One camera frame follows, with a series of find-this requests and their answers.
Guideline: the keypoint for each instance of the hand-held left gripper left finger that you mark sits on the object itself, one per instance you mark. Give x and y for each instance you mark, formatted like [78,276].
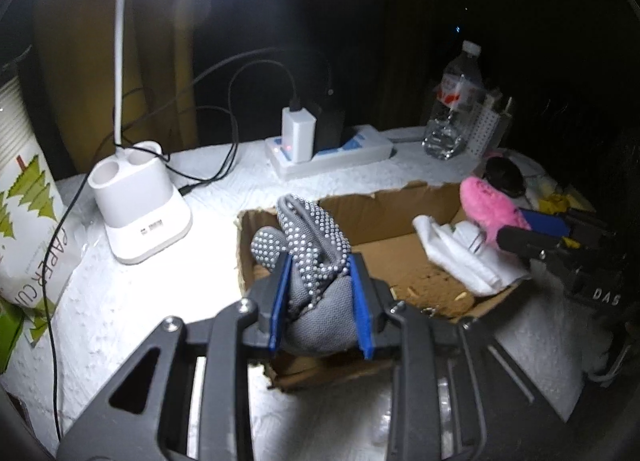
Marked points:
[279,301]

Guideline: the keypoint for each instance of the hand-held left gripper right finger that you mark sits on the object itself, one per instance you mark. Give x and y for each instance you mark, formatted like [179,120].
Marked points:
[362,311]

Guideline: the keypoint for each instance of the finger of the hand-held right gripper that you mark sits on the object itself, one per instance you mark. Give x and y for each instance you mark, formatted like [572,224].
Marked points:
[525,239]
[547,224]

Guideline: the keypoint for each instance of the pink plush toy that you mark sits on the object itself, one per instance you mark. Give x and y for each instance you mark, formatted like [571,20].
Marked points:
[482,201]

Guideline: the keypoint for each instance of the white cloth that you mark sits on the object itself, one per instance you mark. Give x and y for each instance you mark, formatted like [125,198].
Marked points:
[470,266]

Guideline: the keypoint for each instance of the cardboard box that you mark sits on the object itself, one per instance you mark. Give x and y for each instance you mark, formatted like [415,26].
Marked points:
[400,261]

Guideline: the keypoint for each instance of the grey dotted glove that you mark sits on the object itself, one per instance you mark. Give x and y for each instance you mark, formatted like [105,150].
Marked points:
[315,241]

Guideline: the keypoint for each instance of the white perforated holder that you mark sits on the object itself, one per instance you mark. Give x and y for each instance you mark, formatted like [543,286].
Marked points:
[482,131]

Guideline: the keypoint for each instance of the white embossed tablecloth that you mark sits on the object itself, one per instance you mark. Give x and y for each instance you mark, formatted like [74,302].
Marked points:
[150,301]

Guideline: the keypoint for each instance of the clear water bottle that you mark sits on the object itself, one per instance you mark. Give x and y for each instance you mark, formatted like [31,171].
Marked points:
[450,116]

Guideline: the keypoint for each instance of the white desk lamp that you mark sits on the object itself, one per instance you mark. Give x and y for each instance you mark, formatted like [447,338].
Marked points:
[145,221]

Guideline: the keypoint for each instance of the white power strip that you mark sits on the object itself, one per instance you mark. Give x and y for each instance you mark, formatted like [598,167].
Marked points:
[360,151]

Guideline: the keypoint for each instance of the white charger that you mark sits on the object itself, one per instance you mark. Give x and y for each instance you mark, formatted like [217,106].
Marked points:
[299,136]

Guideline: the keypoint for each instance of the black charger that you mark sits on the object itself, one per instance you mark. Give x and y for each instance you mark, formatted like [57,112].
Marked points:
[327,128]

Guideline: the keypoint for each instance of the paper cup package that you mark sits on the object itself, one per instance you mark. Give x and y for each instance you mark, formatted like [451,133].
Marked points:
[35,221]

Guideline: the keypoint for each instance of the green paper bag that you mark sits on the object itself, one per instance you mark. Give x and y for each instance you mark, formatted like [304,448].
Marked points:
[10,336]

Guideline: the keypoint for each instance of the yellow curtain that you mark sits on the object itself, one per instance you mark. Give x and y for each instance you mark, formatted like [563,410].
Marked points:
[80,91]

